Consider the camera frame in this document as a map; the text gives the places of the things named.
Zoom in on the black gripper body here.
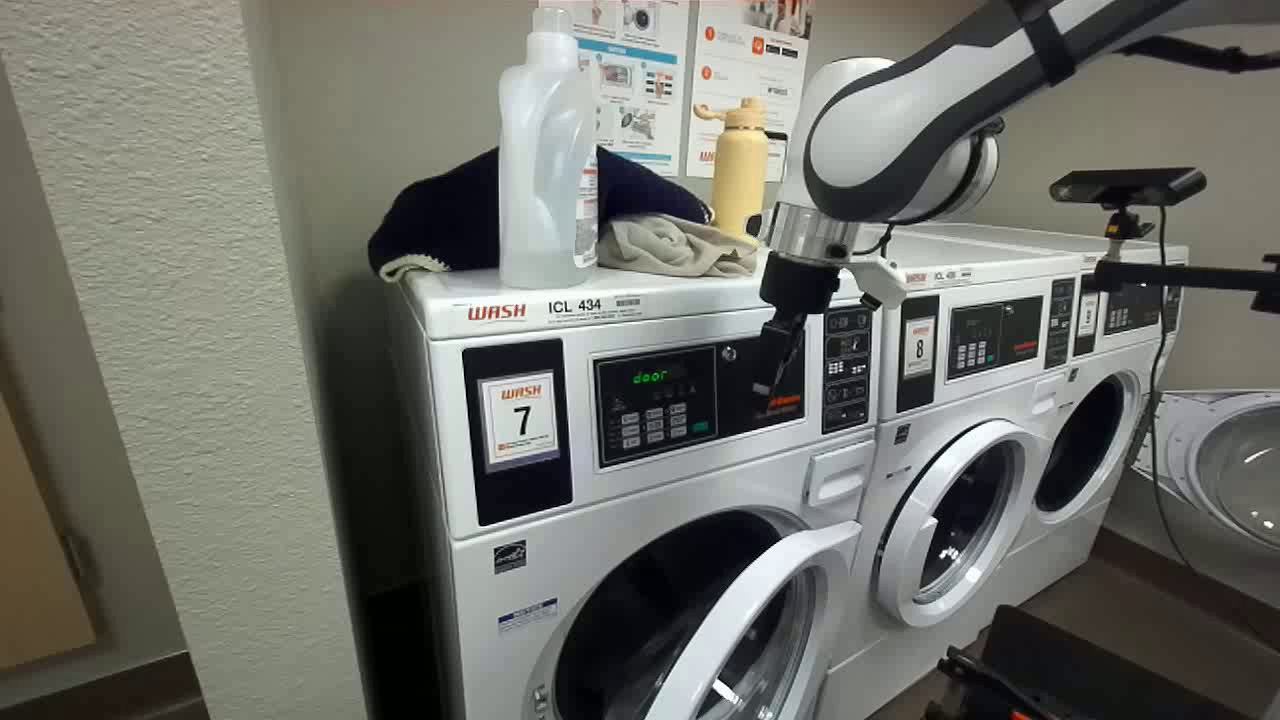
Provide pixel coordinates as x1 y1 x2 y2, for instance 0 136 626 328
757 254 847 339

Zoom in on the round white washing machine door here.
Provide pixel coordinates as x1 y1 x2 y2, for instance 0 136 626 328
1027 367 1148 526
868 416 1045 638
646 519 864 720

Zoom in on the white washing machine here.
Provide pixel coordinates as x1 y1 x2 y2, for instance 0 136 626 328
916 215 1191 571
833 224 1090 720

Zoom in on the white washing machine number seven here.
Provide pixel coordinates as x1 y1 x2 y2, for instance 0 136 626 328
385 255 896 720

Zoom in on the beige crumpled cloth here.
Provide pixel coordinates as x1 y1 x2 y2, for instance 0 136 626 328
592 214 765 283

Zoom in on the yellow water bottle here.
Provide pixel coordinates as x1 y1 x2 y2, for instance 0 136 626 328
691 94 778 245

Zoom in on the translucent detergent bottle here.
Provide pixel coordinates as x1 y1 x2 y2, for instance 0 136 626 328
495 0 606 294

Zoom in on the navy knit cloth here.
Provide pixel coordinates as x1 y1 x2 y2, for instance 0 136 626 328
363 144 716 280

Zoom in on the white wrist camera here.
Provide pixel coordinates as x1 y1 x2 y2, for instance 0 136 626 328
845 254 922 310

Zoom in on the orange and white wall poster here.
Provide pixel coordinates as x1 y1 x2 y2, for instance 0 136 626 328
686 0 815 179

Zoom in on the blue and white wall poster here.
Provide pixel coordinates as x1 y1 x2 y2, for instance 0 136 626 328
565 0 698 171

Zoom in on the black stereo camera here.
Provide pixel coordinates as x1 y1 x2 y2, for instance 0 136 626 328
1048 165 1213 214

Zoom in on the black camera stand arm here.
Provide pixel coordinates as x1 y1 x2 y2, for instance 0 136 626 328
1090 199 1280 319

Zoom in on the thin black hanging cable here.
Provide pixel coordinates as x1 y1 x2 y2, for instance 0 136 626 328
1128 283 1191 571

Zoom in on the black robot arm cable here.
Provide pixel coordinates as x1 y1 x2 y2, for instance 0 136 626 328
1115 33 1280 79

